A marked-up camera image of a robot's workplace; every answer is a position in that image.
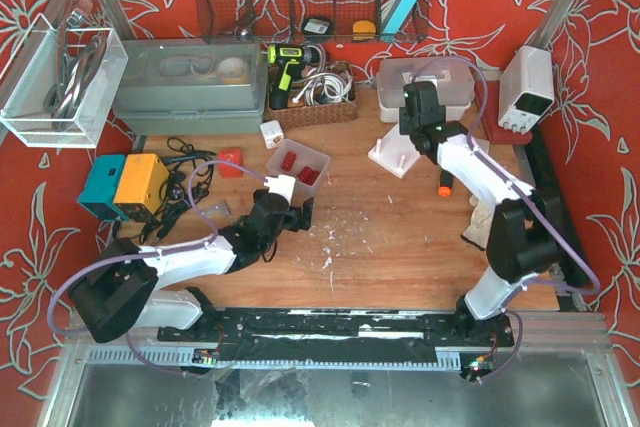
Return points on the yellow tape measure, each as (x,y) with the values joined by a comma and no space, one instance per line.
(363,31)

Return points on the clear plastic spring tray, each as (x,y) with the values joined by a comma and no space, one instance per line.
(306,156)

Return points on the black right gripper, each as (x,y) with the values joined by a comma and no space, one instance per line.
(417,95)

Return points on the orange black handle screwdriver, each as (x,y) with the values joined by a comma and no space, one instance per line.
(445,185)

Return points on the black wire wall basket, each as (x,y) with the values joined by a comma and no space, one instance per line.
(280,21)

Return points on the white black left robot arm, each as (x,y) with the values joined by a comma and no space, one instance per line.
(127,289)

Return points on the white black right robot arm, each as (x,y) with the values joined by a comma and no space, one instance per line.
(519,247)

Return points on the teal box device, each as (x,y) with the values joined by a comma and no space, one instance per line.
(100,188)

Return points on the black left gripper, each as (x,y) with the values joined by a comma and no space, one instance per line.
(304,215)

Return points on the red cube box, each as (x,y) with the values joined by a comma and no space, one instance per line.
(231,161)

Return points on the white bench power supply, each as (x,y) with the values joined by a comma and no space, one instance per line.
(526,90)

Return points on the small metal bracket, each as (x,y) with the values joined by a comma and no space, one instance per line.
(220,208)

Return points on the white power adapter cube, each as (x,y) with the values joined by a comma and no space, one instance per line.
(272,133)

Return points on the grey plastic storage box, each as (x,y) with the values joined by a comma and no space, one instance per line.
(190,87)

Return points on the orange soldering station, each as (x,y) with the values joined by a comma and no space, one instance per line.
(138,193)

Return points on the white clear lidded case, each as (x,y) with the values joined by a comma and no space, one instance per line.
(453,79)

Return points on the blue white pack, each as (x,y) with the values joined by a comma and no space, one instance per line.
(393,16)

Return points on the grey slotted cable duct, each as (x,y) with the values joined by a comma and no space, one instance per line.
(195,358)

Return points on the red spring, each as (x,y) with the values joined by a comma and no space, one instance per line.
(308,176)
(288,161)

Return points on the clear acrylic wall box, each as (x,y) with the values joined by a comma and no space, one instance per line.
(60,93)

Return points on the brown wicker basket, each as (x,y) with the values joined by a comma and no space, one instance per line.
(303,116)

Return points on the green black cordless drill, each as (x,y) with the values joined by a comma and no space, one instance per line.
(290,60)

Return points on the white peg base plate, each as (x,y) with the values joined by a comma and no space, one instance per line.
(395,153)

